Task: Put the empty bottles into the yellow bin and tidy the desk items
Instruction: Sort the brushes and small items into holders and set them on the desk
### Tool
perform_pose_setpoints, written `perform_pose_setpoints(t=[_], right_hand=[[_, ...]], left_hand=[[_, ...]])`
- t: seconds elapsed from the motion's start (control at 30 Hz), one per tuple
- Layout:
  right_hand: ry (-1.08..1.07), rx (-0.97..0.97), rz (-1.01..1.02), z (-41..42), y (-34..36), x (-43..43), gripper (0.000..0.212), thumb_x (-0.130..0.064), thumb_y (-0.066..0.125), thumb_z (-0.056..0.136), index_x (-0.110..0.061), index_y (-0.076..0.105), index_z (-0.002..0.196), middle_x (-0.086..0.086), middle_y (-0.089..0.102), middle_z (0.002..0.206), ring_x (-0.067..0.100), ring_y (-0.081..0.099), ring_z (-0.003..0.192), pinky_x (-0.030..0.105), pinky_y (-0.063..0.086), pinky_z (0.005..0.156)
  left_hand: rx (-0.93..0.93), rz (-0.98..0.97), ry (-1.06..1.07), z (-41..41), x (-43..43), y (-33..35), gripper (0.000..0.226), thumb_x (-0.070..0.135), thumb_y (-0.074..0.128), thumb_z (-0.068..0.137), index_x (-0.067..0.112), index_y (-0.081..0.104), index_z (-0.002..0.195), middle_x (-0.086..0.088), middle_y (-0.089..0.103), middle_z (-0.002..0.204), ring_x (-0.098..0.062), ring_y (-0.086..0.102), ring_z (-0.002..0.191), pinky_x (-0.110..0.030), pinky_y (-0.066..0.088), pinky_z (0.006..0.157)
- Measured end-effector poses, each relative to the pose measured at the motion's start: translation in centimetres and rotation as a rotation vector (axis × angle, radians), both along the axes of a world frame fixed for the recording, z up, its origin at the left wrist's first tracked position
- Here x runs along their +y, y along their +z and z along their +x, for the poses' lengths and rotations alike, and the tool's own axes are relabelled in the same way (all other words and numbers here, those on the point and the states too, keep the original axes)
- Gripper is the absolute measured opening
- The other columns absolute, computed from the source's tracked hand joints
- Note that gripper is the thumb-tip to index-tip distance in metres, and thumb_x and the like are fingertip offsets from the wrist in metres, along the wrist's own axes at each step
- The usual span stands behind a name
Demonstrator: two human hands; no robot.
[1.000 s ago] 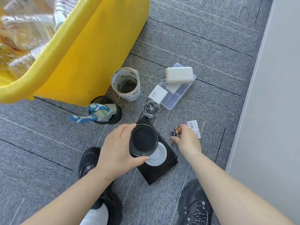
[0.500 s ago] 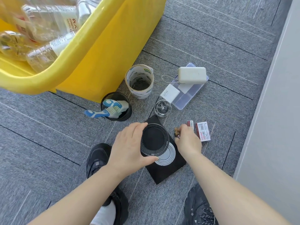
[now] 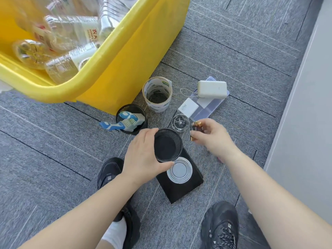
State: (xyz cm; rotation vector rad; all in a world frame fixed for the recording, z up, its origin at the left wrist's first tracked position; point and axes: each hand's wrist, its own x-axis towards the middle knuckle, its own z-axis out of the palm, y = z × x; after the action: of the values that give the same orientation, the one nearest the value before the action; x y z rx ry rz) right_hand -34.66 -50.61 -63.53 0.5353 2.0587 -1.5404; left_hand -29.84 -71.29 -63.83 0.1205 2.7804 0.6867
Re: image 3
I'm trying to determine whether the person's right hand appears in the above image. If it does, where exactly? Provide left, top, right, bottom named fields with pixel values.
left=190, top=118, right=240, bottom=161

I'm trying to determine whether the person's left hand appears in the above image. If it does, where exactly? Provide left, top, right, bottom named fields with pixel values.
left=122, top=128, right=175, bottom=187

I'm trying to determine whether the black mesh pen holder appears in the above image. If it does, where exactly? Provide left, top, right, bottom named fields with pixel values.
left=154, top=128, right=183, bottom=163
left=115, top=103, right=148, bottom=135

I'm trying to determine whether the clear compartment box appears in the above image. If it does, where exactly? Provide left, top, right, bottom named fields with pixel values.
left=189, top=76, right=230, bottom=121

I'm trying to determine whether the small clear round jar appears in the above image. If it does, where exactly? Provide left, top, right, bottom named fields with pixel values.
left=171, top=113, right=190, bottom=132

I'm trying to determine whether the blue white toothbrush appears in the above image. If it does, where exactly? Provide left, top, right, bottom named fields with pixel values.
left=100, top=119, right=138, bottom=132
left=119, top=111, right=146, bottom=126

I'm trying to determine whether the white charger cube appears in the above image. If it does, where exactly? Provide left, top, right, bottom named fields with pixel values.
left=177, top=98, right=200, bottom=118

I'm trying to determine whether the clear tape roll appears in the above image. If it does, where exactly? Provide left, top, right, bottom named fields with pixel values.
left=143, top=97, right=172, bottom=109
left=146, top=103, right=170, bottom=114

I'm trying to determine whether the black notebook white circle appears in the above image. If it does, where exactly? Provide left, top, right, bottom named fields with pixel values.
left=155, top=148, right=204, bottom=204

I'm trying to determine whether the white power bank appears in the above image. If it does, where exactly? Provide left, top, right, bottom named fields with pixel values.
left=197, top=80, right=228, bottom=99

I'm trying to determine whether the white paper tape roll cup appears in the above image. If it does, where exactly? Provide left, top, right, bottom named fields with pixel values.
left=142, top=76, right=173, bottom=104

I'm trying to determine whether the yellow plastic bin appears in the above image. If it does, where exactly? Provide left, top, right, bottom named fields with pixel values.
left=0, top=0, right=191, bottom=116

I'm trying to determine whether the cluster of discarded bottles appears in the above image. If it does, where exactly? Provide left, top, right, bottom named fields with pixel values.
left=11, top=0, right=140, bottom=85

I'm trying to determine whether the person's left forearm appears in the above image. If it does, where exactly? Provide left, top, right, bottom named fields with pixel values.
left=18, top=173, right=146, bottom=249

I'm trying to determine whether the person's right forearm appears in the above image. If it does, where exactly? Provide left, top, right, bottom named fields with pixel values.
left=220, top=147, right=332, bottom=249

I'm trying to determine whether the person's left black shoe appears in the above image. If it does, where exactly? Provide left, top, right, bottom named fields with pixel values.
left=97, top=157, right=140, bottom=249

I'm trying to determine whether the person's black shoe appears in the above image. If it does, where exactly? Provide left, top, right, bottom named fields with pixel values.
left=97, top=157, right=140, bottom=249
left=200, top=201, right=240, bottom=249

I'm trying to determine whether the person's right black shoe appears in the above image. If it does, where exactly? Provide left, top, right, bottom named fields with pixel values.
left=200, top=201, right=240, bottom=249

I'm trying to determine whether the white sock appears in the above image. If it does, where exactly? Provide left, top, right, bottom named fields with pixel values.
left=101, top=218, right=128, bottom=249

